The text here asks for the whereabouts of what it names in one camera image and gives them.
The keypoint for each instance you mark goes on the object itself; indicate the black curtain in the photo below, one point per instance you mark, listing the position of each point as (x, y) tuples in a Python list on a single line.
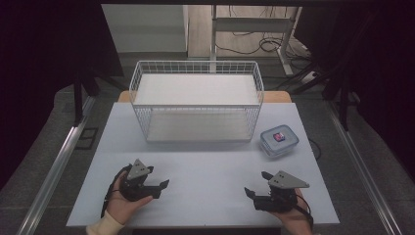
[(375, 65), (39, 65)]

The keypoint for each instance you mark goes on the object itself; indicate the white desk frame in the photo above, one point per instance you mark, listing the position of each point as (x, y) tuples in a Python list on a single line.
[(251, 24)]

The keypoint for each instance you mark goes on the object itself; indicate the white power strip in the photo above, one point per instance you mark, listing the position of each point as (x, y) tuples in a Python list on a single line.
[(309, 76)]

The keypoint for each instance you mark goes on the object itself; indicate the person's left hand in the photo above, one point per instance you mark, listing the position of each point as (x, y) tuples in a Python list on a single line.
[(122, 207)]

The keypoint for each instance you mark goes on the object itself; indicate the clear food container blue rim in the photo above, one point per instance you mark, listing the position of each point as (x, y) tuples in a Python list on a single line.
[(287, 143)]

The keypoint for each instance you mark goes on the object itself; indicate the black floor bracket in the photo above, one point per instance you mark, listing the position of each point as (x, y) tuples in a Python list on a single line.
[(86, 138)]

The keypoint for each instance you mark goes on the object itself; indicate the person's right hand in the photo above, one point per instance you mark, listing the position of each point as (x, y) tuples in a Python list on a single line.
[(293, 220)]

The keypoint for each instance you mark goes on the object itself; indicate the aluminium rail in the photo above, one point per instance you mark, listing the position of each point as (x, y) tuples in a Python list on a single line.
[(362, 173), (55, 169)]

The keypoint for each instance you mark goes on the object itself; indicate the white cabinet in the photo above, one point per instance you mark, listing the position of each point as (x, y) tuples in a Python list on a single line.
[(143, 29)]

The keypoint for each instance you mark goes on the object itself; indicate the small pink item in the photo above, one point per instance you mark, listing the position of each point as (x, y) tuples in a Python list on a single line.
[(279, 137)]

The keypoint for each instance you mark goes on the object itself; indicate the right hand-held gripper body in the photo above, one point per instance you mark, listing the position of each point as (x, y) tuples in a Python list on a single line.
[(287, 181)]

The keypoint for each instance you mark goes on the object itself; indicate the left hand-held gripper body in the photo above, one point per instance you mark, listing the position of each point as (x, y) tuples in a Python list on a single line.
[(138, 169)]

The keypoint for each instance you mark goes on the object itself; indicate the black metal stand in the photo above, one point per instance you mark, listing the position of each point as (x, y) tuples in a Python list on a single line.
[(342, 98), (78, 98)]

